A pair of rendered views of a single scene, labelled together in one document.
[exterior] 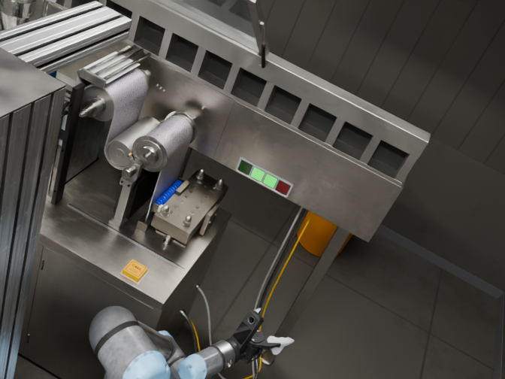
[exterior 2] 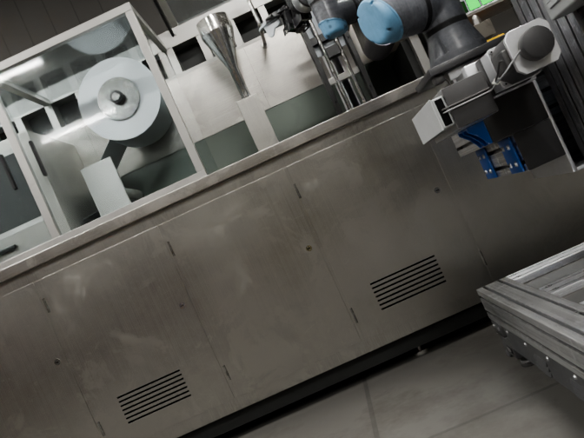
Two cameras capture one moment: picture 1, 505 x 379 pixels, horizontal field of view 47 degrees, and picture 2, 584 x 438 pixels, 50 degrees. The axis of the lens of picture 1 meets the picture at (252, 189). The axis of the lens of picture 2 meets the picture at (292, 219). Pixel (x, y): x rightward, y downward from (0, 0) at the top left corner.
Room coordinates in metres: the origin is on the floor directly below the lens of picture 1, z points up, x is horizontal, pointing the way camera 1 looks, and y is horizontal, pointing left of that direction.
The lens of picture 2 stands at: (-0.57, 1.40, 0.60)
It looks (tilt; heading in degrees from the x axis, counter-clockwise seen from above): 1 degrees up; 354
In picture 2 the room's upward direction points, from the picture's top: 24 degrees counter-clockwise
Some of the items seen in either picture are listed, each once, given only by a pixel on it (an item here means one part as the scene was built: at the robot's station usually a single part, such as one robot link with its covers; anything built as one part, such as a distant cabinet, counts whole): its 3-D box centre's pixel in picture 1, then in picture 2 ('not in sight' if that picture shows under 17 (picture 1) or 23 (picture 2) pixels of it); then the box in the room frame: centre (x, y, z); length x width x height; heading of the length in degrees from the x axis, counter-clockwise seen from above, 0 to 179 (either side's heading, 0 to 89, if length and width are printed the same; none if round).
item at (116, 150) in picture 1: (135, 141); not in sight; (1.93, 0.51, 1.18); 0.26 x 0.12 x 0.12; 173
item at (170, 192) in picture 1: (169, 193); not in sight; (1.90, 0.31, 1.03); 0.21 x 0.04 x 0.03; 173
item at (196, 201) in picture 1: (192, 204); (461, 48); (1.93, 0.21, 1.00); 0.40 x 0.16 x 0.06; 173
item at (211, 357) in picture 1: (201, 366); not in sight; (1.03, -0.07, 1.21); 0.11 x 0.08 x 0.09; 145
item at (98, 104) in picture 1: (94, 106); not in sight; (1.80, 0.66, 1.34); 0.06 x 0.06 x 0.06; 83
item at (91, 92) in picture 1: (116, 92); not in sight; (1.95, 0.64, 1.34); 0.25 x 0.14 x 0.14; 173
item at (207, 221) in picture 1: (210, 219); not in sight; (1.93, 0.11, 0.97); 0.10 x 0.03 x 0.11; 173
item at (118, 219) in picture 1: (125, 193); (417, 45); (1.76, 0.44, 1.05); 0.06 x 0.05 x 0.31; 173
